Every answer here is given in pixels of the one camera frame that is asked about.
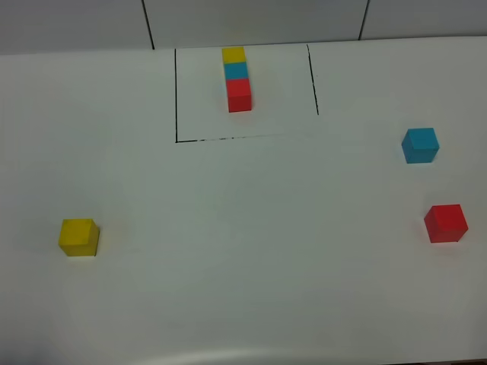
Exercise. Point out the red template cube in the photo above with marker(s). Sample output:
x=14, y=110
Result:
x=239, y=95

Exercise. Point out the blue template cube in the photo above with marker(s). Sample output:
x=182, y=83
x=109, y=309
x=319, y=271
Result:
x=235, y=71

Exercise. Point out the yellow template cube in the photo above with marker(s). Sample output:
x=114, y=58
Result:
x=232, y=55

